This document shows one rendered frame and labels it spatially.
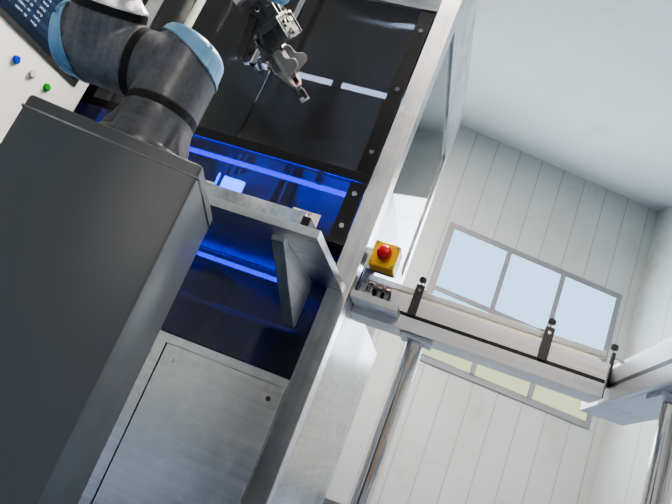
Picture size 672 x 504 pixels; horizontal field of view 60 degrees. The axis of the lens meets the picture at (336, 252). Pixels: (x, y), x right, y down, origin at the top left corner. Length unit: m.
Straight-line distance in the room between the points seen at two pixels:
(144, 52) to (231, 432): 0.94
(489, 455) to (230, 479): 3.27
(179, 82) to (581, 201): 4.56
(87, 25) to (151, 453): 1.03
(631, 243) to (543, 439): 1.79
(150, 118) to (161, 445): 0.93
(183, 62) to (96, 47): 0.14
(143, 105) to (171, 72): 0.07
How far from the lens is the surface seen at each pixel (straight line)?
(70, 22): 1.05
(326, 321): 1.53
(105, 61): 1.01
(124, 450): 1.65
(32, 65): 1.89
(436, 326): 1.62
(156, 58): 0.98
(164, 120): 0.92
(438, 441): 4.48
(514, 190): 5.01
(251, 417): 1.53
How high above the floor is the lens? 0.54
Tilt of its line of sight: 16 degrees up
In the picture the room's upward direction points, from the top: 22 degrees clockwise
